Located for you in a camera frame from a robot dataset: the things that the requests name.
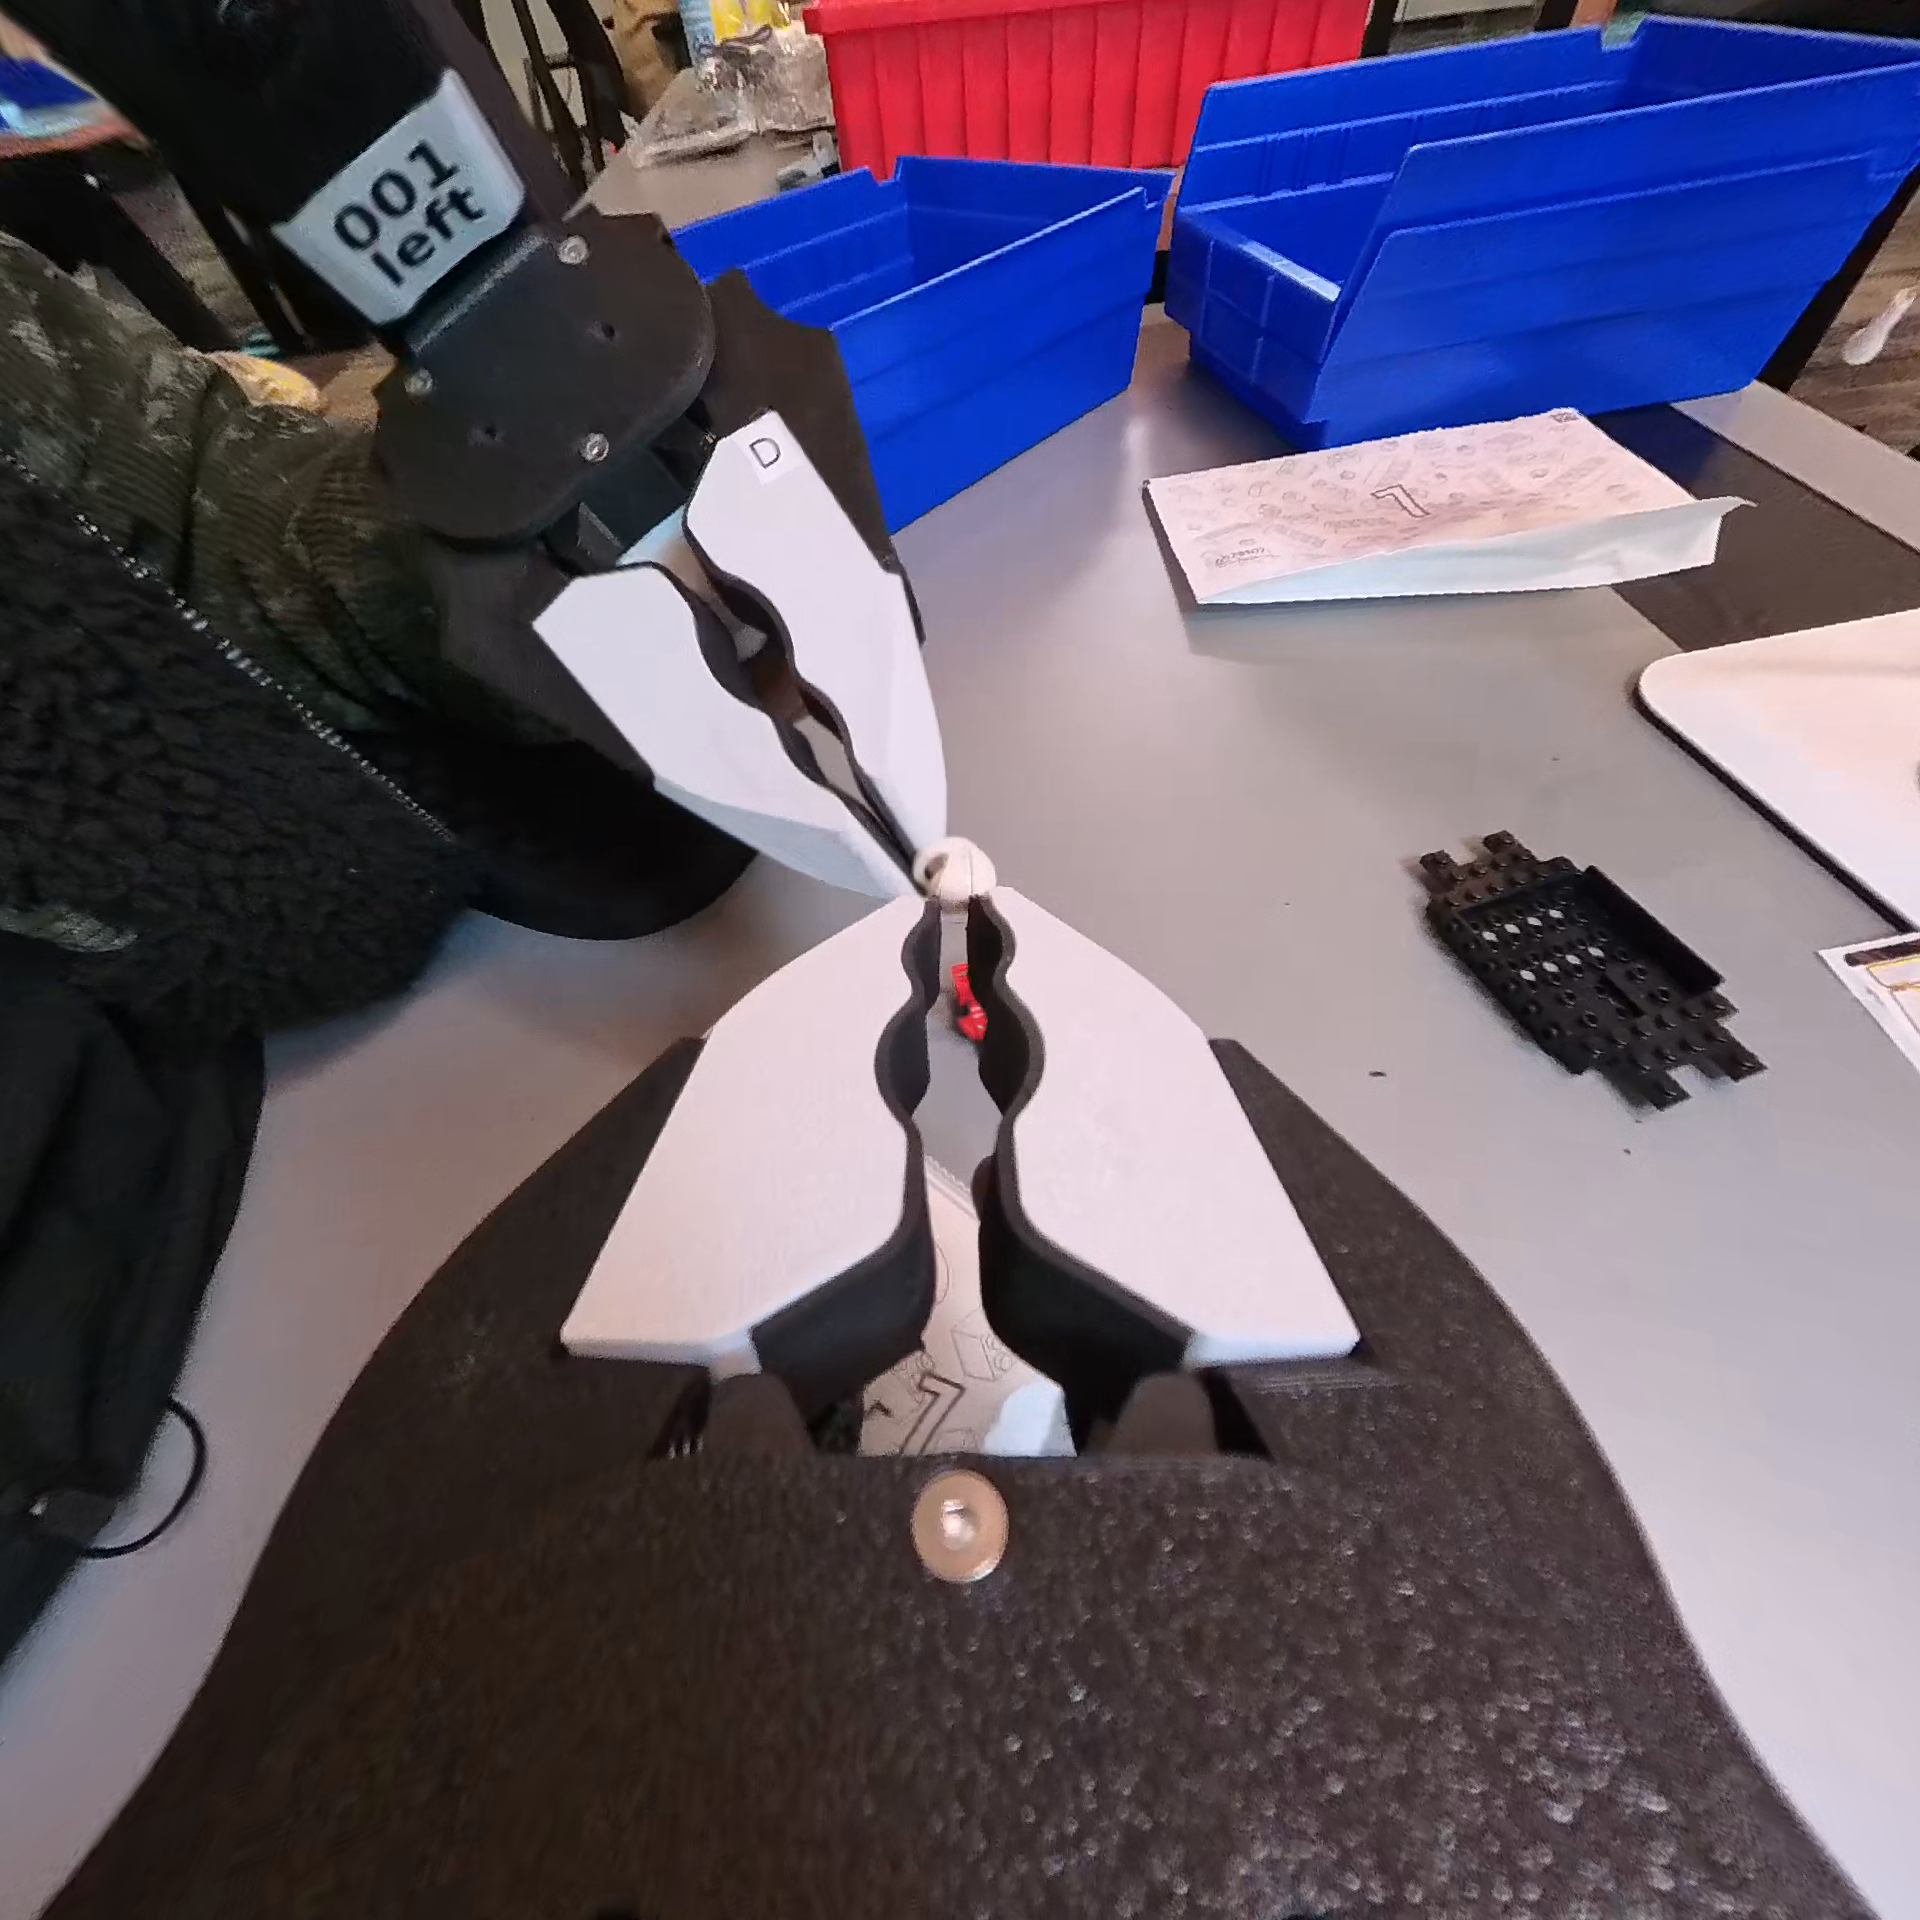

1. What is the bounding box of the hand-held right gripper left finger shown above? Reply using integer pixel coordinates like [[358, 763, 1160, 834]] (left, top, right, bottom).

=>
[[558, 897, 943, 1451]]

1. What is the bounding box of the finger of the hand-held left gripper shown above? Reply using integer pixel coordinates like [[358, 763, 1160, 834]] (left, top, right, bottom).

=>
[[681, 407, 954, 889], [531, 566, 923, 905]]

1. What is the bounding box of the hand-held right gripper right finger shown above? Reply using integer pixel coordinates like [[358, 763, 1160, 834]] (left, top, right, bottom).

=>
[[966, 885, 1365, 1451]]

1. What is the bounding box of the small white paper bag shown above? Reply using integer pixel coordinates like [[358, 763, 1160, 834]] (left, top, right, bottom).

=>
[[859, 1156, 1077, 1461]]

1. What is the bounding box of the person's left forearm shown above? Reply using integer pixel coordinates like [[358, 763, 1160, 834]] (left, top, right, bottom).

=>
[[0, 233, 449, 721]]

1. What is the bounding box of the grey desk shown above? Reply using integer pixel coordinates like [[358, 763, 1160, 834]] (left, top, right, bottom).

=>
[[0, 134, 1920, 1920]]

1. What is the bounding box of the black honeycomb cushion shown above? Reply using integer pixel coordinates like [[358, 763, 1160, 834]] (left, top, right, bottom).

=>
[[449, 717, 756, 939]]

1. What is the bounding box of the blue plastic bin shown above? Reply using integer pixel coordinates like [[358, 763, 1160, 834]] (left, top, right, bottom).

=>
[[671, 153, 1174, 535], [1165, 15, 1920, 450]]

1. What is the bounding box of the crumpled clear plastic bag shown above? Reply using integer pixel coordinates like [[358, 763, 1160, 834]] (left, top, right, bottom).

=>
[[620, 46, 835, 167]]

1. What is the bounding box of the black toy chassis plate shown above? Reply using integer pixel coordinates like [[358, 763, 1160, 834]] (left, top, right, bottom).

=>
[[1416, 834, 1767, 1114]]

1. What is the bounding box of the red plastic bin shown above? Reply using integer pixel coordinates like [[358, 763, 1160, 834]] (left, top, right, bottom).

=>
[[806, 0, 1372, 172]]

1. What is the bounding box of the opened printed paper bag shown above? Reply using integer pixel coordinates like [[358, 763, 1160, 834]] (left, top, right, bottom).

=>
[[1141, 407, 1752, 611]]

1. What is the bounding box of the yellow black sticker sheet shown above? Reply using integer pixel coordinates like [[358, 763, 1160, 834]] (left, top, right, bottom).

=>
[[1817, 932, 1920, 1074]]

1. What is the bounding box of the white book stand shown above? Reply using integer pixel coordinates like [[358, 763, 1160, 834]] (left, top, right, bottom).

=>
[[1638, 284, 1920, 932]]

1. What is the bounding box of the thin black cable loop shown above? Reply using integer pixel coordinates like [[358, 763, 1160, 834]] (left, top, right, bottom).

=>
[[46, 1394, 206, 1561]]

